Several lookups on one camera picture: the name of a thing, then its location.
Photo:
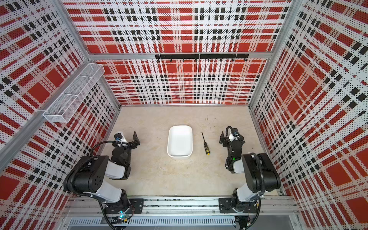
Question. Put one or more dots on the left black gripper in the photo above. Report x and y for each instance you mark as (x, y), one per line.
(128, 144)

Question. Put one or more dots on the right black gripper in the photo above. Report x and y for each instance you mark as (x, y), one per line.
(230, 142)

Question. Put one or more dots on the black yellow handled screwdriver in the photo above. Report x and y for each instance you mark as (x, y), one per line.
(206, 147)

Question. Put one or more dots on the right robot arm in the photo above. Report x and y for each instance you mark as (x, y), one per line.
(260, 175)

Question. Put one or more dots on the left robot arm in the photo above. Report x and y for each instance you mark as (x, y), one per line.
(109, 160)

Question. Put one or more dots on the white rectangular plastic bin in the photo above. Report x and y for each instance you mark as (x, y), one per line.
(180, 142)

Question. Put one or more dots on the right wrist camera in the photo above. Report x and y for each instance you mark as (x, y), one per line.
(234, 133)

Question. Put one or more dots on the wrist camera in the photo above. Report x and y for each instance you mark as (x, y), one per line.
(234, 133)
(119, 137)

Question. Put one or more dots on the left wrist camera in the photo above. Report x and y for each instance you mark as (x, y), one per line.
(119, 137)

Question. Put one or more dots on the white wire mesh shelf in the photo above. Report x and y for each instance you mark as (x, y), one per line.
(68, 102)

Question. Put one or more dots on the black wall hook rail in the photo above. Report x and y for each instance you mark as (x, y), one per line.
(201, 56)

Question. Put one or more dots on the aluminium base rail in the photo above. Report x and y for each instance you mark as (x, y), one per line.
(208, 212)

